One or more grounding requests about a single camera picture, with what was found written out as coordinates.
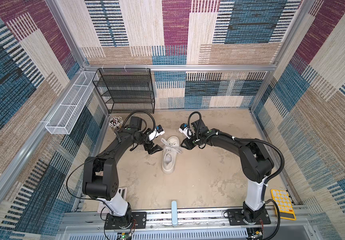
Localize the white canvas sneaker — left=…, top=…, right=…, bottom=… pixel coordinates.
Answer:
left=161, top=136, right=182, bottom=174

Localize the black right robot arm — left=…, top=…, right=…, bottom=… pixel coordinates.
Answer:
left=179, top=120, right=274, bottom=224

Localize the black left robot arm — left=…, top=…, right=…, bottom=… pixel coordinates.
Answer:
left=82, top=116, right=165, bottom=226

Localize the clear tube of coloured pencils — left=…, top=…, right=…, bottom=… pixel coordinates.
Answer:
left=109, top=117, right=123, bottom=131

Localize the pink white flat device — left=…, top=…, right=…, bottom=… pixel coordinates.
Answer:
left=97, top=188, right=129, bottom=217

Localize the yellow calculator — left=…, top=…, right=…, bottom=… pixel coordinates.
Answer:
left=270, top=189, right=296, bottom=221

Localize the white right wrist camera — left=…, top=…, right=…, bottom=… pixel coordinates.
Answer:
left=178, top=123, right=193, bottom=139

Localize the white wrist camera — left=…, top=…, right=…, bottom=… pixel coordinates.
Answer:
left=178, top=123, right=193, bottom=139
left=149, top=125, right=165, bottom=141

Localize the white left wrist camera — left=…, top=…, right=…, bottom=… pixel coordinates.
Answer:
left=149, top=125, right=165, bottom=141

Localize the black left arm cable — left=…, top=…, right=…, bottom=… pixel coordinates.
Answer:
left=121, top=110, right=157, bottom=136

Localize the black wire mesh shelf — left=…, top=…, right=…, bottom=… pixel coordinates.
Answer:
left=92, top=68, right=156, bottom=114

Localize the light blue handle bar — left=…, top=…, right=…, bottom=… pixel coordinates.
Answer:
left=171, top=201, right=178, bottom=227

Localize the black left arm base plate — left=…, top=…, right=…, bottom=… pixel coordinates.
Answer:
left=104, top=212, right=147, bottom=230

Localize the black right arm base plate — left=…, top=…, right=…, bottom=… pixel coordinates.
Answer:
left=224, top=207, right=271, bottom=226

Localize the white wire mesh basket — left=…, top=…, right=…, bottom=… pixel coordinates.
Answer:
left=45, top=72, right=95, bottom=135

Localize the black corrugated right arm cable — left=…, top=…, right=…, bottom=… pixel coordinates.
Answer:
left=187, top=111, right=285, bottom=184

